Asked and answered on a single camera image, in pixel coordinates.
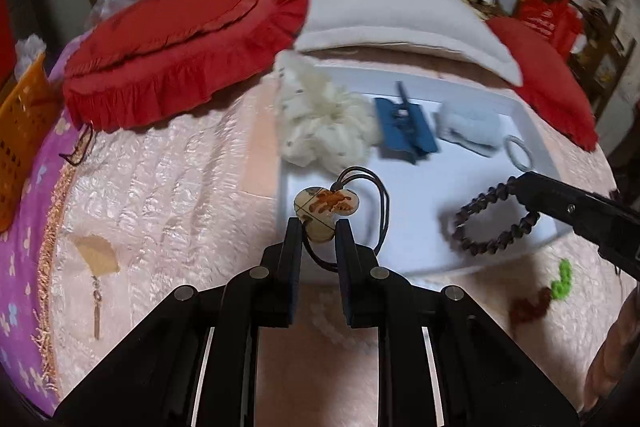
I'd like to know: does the cream dotted scrunchie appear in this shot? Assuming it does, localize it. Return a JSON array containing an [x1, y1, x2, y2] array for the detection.
[[272, 52, 383, 170]]

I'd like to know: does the white pillow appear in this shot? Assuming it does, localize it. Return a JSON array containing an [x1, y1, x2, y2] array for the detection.
[[280, 0, 523, 85]]

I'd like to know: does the crumpled white plastic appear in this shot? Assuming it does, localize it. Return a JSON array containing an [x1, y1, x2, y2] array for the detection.
[[15, 34, 48, 72]]

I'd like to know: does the pink quilted bedspread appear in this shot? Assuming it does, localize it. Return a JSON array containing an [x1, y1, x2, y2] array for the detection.
[[30, 47, 621, 427]]

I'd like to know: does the pale blue fluffy hair clip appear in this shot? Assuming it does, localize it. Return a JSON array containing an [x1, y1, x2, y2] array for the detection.
[[435, 104, 502, 156]]

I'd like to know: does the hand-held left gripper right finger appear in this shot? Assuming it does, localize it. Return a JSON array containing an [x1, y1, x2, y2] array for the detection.
[[336, 219, 582, 427]]

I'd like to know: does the red frilled cushion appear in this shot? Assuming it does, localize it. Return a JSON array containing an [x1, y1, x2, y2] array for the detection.
[[62, 0, 311, 132]]

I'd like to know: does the white tray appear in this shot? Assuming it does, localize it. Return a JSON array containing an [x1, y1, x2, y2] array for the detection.
[[272, 57, 572, 282]]

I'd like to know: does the blue hair claw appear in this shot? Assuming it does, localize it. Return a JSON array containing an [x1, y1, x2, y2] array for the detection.
[[374, 81, 441, 165]]

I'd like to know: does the dark brown bead bracelet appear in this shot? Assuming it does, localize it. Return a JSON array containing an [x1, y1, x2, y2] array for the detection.
[[452, 177, 541, 258]]

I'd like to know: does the black wire hair clip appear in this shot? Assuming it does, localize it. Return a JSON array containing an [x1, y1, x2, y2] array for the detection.
[[59, 125, 95, 166]]

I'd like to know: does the purple flowered sheet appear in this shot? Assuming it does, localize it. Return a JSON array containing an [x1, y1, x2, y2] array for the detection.
[[0, 52, 86, 408]]

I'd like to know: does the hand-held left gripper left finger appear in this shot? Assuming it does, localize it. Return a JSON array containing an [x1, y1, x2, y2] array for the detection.
[[52, 217, 304, 427]]

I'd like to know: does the red bead bracelet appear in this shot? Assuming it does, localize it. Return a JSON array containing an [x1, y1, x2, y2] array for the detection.
[[509, 287, 553, 325]]

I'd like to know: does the red shopping bag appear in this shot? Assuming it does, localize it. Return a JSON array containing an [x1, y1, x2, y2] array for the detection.
[[517, 0, 583, 52]]

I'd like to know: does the orange plastic basket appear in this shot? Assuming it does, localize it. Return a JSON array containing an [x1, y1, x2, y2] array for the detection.
[[0, 52, 63, 233]]

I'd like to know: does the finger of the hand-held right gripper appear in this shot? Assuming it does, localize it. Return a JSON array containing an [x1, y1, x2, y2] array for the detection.
[[507, 172, 640, 280]]

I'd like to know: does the wooden shelf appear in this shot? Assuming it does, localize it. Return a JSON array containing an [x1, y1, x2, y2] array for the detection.
[[570, 2, 631, 118]]

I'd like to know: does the plain red cushion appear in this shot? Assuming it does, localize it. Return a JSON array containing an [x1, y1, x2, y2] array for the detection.
[[485, 17, 601, 152]]

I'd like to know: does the green bead bracelet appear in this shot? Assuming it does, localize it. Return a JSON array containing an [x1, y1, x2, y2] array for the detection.
[[550, 259, 575, 300]]

